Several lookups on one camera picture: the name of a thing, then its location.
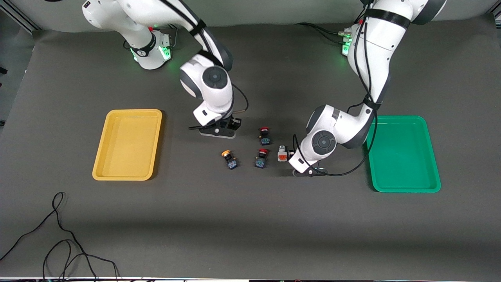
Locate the white button with orange block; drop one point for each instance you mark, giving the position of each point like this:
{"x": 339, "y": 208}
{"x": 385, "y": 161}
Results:
{"x": 282, "y": 154}

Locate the red cap push button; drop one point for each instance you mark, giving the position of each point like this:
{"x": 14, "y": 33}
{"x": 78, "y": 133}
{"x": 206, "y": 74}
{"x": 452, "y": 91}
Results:
{"x": 261, "y": 160}
{"x": 265, "y": 137}

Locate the green plastic tray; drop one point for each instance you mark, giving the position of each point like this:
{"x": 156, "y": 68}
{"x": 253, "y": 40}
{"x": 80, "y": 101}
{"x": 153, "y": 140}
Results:
{"x": 403, "y": 156}

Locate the yellow plastic tray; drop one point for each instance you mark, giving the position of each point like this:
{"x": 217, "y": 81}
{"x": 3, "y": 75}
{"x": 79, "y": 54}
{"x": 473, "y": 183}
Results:
{"x": 127, "y": 145}

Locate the yellow cap push button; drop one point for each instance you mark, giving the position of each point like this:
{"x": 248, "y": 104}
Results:
{"x": 231, "y": 161}

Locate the dark grey table mat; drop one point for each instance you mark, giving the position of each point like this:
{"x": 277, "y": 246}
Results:
{"x": 250, "y": 219}

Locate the aluminium frame rail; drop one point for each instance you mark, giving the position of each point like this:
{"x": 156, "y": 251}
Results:
{"x": 23, "y": 21}

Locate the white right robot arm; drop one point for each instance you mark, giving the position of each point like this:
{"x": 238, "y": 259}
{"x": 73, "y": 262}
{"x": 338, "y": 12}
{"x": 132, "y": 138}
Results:
{"x": 207, "y": 82}

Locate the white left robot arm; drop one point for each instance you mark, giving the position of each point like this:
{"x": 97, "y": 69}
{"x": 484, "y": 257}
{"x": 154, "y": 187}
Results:
{"x": 375, "y": 51}

